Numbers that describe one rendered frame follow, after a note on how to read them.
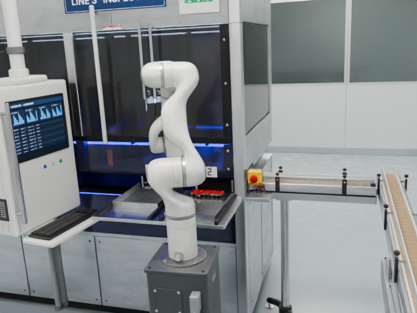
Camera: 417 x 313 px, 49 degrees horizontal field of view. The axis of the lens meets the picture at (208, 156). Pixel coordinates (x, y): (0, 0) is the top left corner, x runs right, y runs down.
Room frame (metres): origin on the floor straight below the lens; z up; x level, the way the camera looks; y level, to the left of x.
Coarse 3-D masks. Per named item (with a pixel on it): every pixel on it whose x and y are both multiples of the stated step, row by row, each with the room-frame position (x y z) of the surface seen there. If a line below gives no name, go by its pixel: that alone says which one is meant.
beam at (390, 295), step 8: (384, 264) 2.16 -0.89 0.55; (384, 272) 2.08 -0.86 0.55; (384, 280) 2.03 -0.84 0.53; (384, 288) 2.01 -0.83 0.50; (392, 288) 1.93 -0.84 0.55; (384, 296) 1.99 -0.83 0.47; (392, 296) 1.88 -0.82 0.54; (384, 304) 1.97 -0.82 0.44; (392, 304) 1.80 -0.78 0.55; (392, 312) 1.74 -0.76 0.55
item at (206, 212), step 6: (186, 192) 2.41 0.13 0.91; (228, 198) 2.28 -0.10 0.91; (198, 204) 2.29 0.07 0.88; (204, 204) 2.28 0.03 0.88; (210, 204) 2.28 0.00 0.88; (216, 204) 2.27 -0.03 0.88; (222, 204) 2.27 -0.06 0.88; (198, 210) 2.20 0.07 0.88; (204, 210) 2.20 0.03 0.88; (210, 210) 2.19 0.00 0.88; (216, 210) 2.19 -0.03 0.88; (198, 216) 2.05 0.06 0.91; (204, 216) 2.04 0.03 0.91; (210, 216) 2.03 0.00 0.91; (216, 216) 2.05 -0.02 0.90
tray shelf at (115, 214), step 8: (224, 192) 2.48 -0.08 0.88; (240, 200) 2.33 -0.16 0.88; (112, 208) 2.30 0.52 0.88; (120, 208) 2.29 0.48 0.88; (232, 208) 2.21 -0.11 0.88; (104, 216) 2.18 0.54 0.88; (112, 216) 2.18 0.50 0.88; (120, 216) 2.17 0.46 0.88; (128, 216) 2.17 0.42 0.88; (136, 216) 2.16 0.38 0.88; (144, 216) 2.16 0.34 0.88; (224, 216) 2.11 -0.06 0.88; (232, 216) 2.15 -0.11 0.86; (160, 224) 2.08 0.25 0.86; (200, 224) 2.02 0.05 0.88; (208, 224) 2.01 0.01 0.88; (224, 224) 2.00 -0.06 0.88
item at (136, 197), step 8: (136, 184) 2.59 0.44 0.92; (128, 192) 2.49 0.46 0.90; (136, 192) 2.55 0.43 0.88; (144, 192) 2.54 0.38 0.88; (152, 192) 2.53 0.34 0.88; (120, 200) 2.39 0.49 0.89; (128, 200) 2.41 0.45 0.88; (136, 200) 2.40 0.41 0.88; (144, 200) 2.40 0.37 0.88; (152, 200) 2.39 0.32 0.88; (160, 200) 2.38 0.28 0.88; (128, 208) 2.28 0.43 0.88; (136, 208) 2.27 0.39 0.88; (144, 208) 2.26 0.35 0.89; (152, 208) 2.24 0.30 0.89
